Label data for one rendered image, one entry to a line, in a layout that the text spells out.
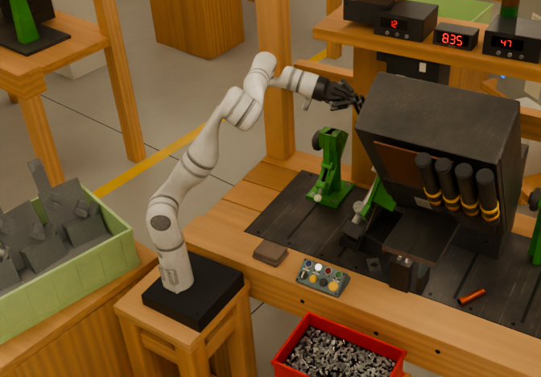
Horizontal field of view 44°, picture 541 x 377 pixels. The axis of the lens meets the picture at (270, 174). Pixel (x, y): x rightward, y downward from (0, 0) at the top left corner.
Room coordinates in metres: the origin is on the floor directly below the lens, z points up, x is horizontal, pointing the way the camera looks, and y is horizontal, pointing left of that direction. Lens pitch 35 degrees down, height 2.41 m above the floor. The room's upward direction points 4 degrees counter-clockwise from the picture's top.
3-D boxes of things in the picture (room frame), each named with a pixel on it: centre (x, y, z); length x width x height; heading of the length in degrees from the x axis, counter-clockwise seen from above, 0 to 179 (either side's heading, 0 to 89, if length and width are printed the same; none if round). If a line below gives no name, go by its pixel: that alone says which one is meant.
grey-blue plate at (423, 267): (1.48, -0.45, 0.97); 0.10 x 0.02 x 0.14; 146
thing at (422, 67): (1.89, -0.49, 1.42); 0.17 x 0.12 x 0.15; 56
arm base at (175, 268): (1.56, 0.32, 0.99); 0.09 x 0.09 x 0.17; 51
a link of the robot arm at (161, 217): (1.56, 0.33, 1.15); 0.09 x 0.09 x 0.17; 89
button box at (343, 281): (1.52, -0.14, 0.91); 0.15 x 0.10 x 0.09; 56
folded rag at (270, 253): (1.65, 0.02, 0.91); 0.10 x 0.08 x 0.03; 54
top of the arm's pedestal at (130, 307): (1.56, 0.31, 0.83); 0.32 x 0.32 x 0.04; 54
